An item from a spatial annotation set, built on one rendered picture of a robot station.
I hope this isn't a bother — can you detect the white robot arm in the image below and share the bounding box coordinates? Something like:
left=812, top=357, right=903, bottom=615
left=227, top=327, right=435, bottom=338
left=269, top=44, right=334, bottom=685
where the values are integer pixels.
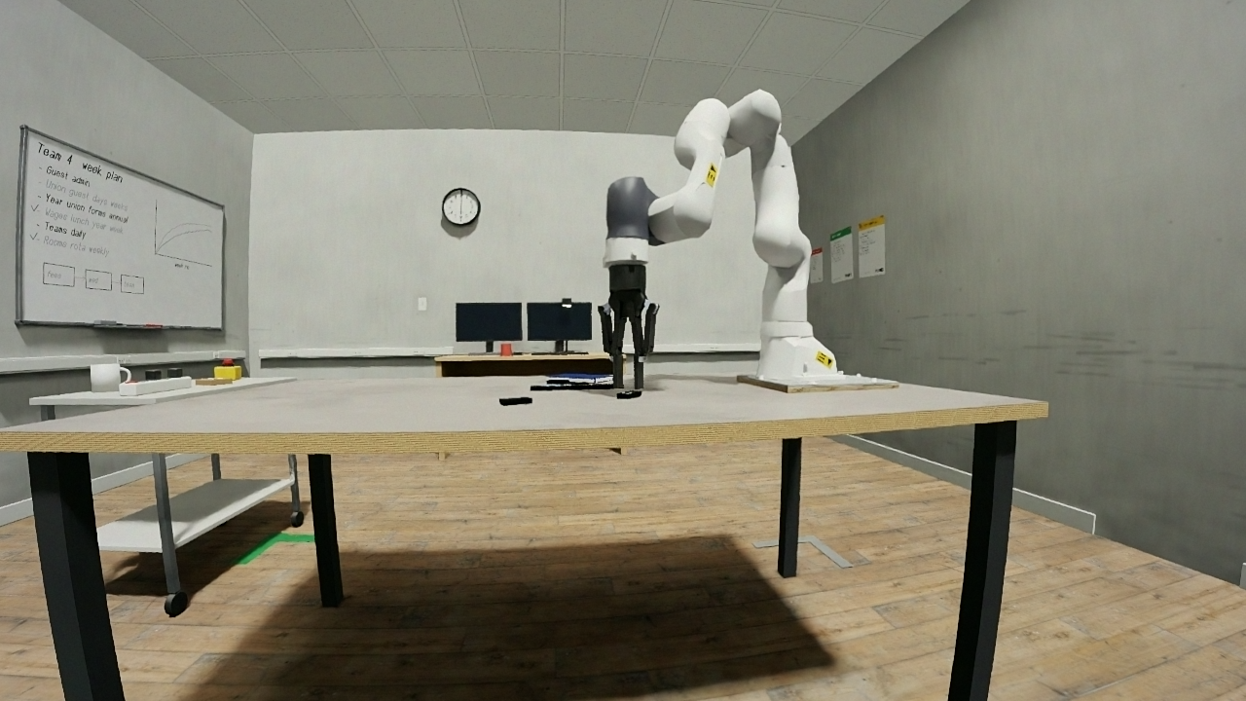
left=603, top=90, right=846, bottom=381

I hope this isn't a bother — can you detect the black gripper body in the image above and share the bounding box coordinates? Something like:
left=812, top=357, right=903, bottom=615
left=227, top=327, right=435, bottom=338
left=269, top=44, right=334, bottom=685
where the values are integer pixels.
left=608, top=264, right=648, bottom=318

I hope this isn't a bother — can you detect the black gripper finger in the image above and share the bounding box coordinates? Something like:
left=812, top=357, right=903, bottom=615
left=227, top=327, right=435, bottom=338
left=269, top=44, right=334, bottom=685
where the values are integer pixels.
left=625, top=300, right=660, bottom=388
left=598, top=301, right=627, bottom=388

